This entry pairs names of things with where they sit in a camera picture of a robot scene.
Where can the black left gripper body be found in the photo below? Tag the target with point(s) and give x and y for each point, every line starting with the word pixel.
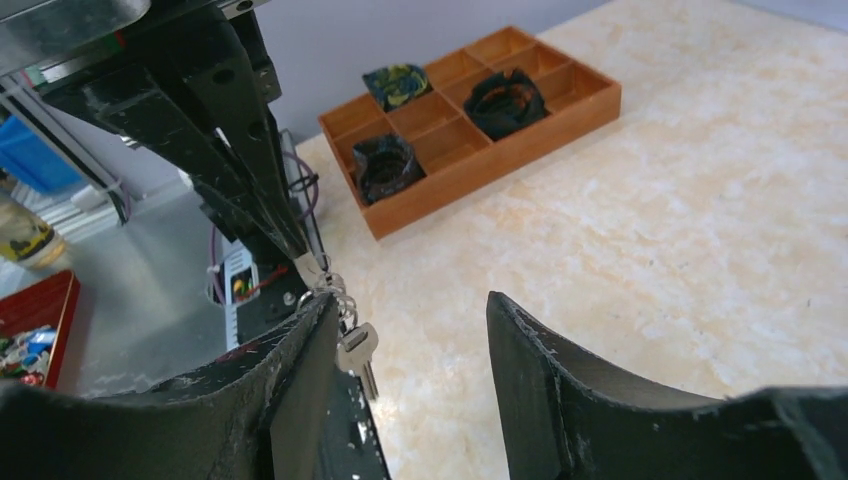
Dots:
pixel 36 31

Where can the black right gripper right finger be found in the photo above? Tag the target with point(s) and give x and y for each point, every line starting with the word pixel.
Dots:
pixel 567 413

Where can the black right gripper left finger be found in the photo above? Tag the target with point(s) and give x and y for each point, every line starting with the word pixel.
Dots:
pixel 255 413

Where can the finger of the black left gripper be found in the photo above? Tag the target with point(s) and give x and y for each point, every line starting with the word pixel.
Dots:
pixel 134 100
pixel 227 99

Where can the red box with items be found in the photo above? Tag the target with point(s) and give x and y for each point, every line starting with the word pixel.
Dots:
pixel 35 326

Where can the black rosette object in tray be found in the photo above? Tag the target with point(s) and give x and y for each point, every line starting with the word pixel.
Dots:
pixel 505 103

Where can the orange compartment tray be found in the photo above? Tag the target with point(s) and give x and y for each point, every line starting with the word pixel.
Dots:
pixel 455 155

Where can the black ring object in tray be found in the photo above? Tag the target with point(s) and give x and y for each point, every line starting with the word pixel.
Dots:
pixel 385 165

